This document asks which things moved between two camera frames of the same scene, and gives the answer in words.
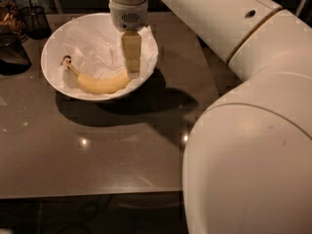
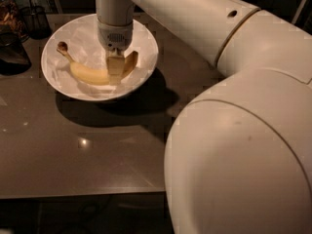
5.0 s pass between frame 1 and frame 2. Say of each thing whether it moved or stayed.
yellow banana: moved
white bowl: stayed
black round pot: stayed
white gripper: moved
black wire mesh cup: stayed
